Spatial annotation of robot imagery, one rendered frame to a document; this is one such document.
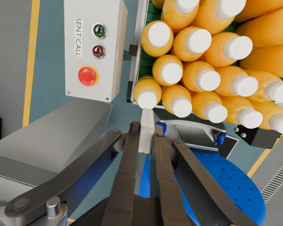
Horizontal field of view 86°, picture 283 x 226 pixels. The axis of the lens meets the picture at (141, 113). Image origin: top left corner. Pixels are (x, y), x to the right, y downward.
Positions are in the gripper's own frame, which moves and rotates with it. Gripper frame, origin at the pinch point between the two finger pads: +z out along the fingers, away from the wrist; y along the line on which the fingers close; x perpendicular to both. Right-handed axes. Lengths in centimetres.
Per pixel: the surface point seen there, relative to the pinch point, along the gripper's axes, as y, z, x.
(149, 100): 0.5, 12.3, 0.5
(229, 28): 20.8, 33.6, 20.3
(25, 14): -108, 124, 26
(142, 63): -3.0, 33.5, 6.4
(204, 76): 9.8, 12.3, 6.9
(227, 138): 83, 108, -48
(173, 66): 3.7, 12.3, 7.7
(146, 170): 2.7, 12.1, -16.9
